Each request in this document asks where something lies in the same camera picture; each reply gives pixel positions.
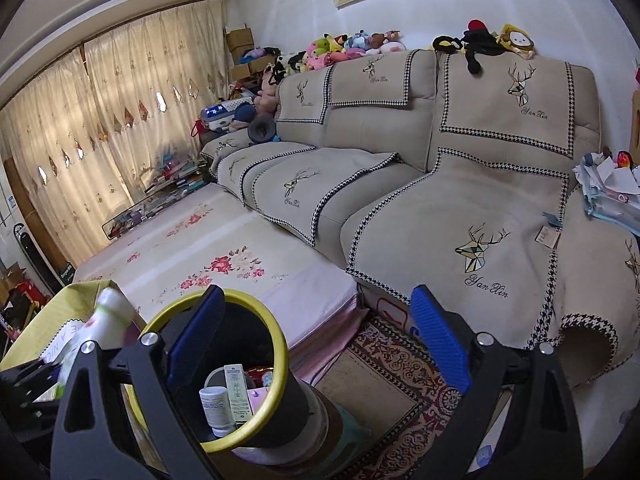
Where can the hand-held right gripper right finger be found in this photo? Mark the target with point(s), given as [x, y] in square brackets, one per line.
[440, 340]

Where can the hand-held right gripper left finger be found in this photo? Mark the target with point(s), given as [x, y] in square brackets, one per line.
[192, 340]

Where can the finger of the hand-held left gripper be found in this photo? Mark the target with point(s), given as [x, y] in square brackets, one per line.
[35, 366]

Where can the slim white green box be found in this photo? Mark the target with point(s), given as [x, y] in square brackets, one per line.
[237, 395]

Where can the white round jar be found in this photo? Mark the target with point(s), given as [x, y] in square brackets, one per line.
[215, 410]

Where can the white plastic bottle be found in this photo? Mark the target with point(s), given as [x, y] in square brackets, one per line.
[107, 315]

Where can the pink carton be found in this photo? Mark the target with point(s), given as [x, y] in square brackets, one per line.
[257, 402]

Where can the yellow rimmed dark bin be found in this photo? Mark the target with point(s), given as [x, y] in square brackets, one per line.
[290, 410]

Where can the patterned red rug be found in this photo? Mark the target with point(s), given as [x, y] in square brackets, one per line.
[400, 390]

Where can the yellow green patterned tablecloth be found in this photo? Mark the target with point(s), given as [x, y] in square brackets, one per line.
[65, 300]

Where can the red packet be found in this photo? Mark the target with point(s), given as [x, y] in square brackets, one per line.
[257, 376]

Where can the brown cardboard box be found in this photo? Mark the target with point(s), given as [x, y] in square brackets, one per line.
[12, 285]

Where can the black upright cylinder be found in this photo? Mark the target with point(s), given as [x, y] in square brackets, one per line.
[37, 265]

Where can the white floral mattress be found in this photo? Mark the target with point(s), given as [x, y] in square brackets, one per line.
[210, 240]

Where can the green plastic stool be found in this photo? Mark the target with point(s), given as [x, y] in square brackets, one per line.
[350, 435]

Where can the long narrow mirror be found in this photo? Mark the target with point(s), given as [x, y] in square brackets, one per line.
[150, 215]

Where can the beige hang tag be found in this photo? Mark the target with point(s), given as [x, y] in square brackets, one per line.
[549, 236]

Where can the beige round seat pad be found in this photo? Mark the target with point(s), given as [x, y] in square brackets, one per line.
[310, 440]

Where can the beige sofa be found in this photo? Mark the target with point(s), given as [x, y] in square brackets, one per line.
[400, 185]

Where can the pile of books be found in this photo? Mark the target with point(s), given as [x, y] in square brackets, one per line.
[177, 175]

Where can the brown wooden panel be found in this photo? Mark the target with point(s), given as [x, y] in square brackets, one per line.
[25, 195]

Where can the red bag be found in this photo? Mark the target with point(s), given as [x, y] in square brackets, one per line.
[198, 126]

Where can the black round cushion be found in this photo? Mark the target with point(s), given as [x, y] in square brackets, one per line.
[261, 131]

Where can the star printed bag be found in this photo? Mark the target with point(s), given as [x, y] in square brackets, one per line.
[220, 115]

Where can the pile of paper and cloth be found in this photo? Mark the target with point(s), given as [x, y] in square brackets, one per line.
[610, 190]

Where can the blue round cushion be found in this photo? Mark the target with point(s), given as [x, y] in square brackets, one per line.
[245, 116]

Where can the cream curtains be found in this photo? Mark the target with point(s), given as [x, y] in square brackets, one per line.
[100, 110]

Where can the pink plush bear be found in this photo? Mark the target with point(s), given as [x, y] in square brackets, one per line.
[267, 97]

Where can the stack of cardboard boxes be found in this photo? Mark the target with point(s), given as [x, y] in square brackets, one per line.
[240, 50]

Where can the yellow black plush toy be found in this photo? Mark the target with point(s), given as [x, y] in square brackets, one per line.
[446, 44]

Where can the black red plush toy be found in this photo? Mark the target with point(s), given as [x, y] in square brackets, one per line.
[477, 45]

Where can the yellow white faced plush toy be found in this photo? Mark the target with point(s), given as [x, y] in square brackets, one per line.
[517, 40]

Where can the pile of plush toys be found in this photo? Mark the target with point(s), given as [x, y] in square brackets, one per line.
[320, 52]

